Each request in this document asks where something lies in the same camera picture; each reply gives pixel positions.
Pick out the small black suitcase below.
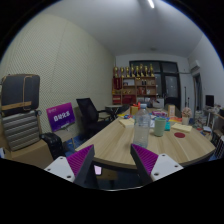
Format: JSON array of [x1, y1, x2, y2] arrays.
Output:
[[39, 132, 66, 160]]

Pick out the clear plastic water bottle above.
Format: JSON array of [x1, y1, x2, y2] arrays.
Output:
[[132, 103, 152, 149]]

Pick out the black-framed glass door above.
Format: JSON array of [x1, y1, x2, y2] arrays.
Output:
[[129, 60, 182, 111]]

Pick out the yellow gift box red ribbon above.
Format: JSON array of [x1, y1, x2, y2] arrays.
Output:
[[129, 105, 140, 116]]

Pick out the brown cardboard box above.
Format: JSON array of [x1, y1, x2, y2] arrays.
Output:
[[3, 138, 54, 169]]

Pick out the dark grey bag tan trim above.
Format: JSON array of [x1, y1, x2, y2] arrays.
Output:
[[0, 73, 41, 117]]

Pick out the wooden shelf unit with trophies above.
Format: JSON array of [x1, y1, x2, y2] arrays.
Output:
[[111, 63, 158, 106]]

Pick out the black computer monitor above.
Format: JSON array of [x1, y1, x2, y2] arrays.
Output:
[[204, 94, 215, 108]]

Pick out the white wall air conditioner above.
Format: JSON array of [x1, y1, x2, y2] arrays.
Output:
[[189, 59, 202, 74]]

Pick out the tan standing card box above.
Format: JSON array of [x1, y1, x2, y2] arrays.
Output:
[[167, 104, 177, 118]]

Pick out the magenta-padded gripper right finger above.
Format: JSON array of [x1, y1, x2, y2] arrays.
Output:
[[130, 143, 184, 186]]

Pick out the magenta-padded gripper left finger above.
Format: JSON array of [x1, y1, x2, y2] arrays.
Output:
[[44, 144, 100, 190]]

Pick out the pale green cup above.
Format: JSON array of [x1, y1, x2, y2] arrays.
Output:
[[153, 117, 167, 138]]

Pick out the silver ribbed suitcase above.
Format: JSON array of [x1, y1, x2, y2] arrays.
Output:
[[0, 109, 42, 152]]

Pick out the pink box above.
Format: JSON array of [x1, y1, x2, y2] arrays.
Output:
[[151, 110, 168, 118]]

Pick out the tan paper envelope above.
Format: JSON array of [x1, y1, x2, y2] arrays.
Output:
[[171, 122, 193, 134]]

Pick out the purple sign board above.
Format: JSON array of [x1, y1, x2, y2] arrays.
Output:
[[46, 102, 77, 133]]

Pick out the black office chair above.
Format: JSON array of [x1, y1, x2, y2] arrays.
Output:
[[75, 97, 113, 138]]

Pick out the flat round red coaster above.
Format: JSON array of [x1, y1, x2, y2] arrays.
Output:
[[173, 131, 186, 139]]

